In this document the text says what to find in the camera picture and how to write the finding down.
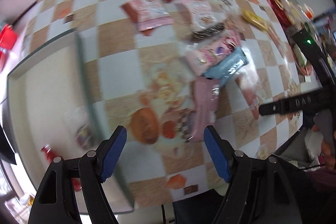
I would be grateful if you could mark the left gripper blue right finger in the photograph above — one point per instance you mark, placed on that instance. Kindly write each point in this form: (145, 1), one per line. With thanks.
(220, 152)

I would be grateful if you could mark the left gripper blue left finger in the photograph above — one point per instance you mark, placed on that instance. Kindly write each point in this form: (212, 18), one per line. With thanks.
(110, 153)

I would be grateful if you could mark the plain pink snack packet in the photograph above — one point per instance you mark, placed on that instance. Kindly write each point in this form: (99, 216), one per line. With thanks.
(206, 99)

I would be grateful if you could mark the light blue snack packet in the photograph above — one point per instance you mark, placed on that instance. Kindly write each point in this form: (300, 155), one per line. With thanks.
(226, 69)

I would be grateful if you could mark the pink cartoon bear snack packet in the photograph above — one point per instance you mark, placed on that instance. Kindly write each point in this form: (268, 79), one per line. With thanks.
(205, 57)

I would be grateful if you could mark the pink cranberry cookie packet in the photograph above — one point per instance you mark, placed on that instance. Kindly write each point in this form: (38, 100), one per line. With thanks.
(147, 14)
(198, 15)

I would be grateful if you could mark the clear packet with round candies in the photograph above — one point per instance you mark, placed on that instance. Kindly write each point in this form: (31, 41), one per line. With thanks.
(78, 125)

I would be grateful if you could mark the yellow rice cracker packet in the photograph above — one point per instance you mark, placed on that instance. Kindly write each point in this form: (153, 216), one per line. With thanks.
(254, 19)

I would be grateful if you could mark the person's right hand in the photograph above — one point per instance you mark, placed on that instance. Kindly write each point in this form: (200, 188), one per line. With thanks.
(323, 123)

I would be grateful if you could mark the red snack tray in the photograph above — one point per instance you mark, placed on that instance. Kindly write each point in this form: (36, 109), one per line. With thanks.
(292, 21)

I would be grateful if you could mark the green white storage box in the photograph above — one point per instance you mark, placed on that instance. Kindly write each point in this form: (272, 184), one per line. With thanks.
(48, 104)

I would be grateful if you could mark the clear packet chocolate bar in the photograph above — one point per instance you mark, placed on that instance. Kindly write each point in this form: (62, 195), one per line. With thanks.
(214, 30)

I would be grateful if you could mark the red plastic bucket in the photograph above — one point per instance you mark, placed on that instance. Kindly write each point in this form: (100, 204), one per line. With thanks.
(8, 38)

